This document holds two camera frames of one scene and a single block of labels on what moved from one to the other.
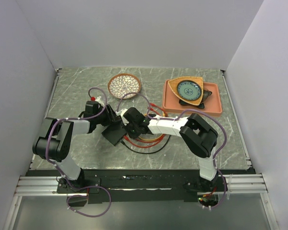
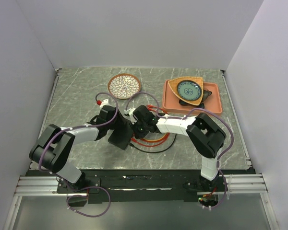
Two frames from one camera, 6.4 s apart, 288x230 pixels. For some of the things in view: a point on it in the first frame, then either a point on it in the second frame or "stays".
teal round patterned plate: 189,90 stays
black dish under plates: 206,93 stays
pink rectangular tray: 212,104 stays
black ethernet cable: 141,152 -> 157,151
